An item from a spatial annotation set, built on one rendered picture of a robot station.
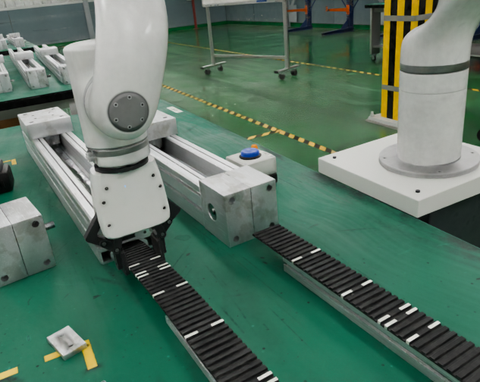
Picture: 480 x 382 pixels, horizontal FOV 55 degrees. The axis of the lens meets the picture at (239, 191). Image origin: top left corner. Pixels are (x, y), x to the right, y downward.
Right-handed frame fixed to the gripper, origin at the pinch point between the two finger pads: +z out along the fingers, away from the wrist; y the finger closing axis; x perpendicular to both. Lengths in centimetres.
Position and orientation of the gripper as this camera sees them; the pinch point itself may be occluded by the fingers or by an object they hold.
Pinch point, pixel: (140, 255)
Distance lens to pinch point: 73.3
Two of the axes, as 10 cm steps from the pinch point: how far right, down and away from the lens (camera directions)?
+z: 0.9, 9.1, 4.0
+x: -5.2, -3.0, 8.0
